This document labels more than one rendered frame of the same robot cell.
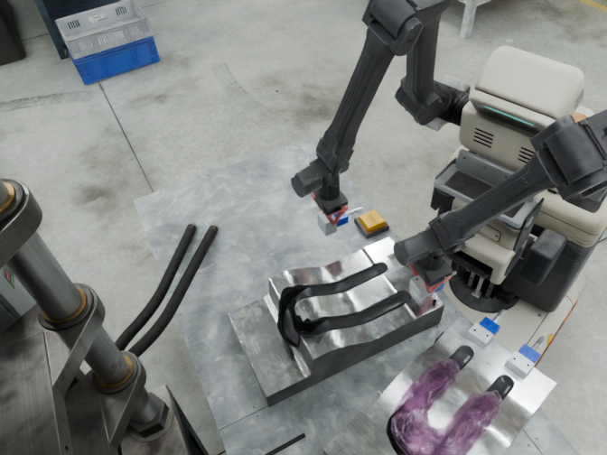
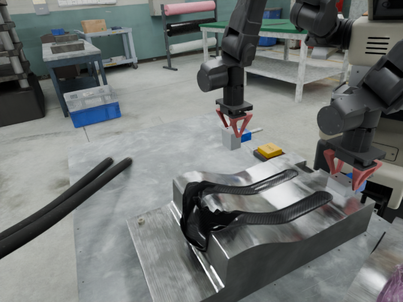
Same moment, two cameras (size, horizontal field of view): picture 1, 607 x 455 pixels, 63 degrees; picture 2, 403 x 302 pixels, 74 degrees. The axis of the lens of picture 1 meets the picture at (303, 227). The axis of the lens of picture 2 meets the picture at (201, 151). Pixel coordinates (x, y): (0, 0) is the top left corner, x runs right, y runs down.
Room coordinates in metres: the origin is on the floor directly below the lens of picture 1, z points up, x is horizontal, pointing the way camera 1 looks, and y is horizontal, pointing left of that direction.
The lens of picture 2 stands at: (0.25, 0.04, 1.30)
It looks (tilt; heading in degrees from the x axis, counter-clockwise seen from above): 30 degrees down; 359
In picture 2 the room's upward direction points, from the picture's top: 5 degrees counter-clockwise
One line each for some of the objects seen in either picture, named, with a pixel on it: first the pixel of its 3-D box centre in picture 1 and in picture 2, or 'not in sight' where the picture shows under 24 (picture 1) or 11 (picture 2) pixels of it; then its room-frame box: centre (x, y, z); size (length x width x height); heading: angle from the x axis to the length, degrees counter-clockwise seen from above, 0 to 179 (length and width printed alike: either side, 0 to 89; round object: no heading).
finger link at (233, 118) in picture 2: (331, 209); (235, 121); (0.95, -0.08, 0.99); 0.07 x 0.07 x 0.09; 22
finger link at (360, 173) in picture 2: (430, 278); (354, 169); (0.72, -0.31, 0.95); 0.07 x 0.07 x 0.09; 22
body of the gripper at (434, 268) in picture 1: (431, 256); (357, 138); (0.74, -0.30, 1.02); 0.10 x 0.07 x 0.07; 22
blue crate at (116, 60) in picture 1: (112, 50); (94, 110); (3.69, 1.35, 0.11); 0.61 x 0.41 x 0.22; 115
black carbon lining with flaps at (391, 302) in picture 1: (340, 300); (255, 196); (0.70, -0.08, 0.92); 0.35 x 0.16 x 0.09; 112
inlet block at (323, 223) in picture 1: (341, 216); (244, 133); (0.98, -0.11, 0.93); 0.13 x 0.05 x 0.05; 113
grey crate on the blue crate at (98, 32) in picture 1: (104, 28); (90, 97); (3.69, 1.35, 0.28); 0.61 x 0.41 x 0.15; 115
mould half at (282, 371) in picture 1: (334, 310); (246, 213); (0.70, -0.06, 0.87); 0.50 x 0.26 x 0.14; 112
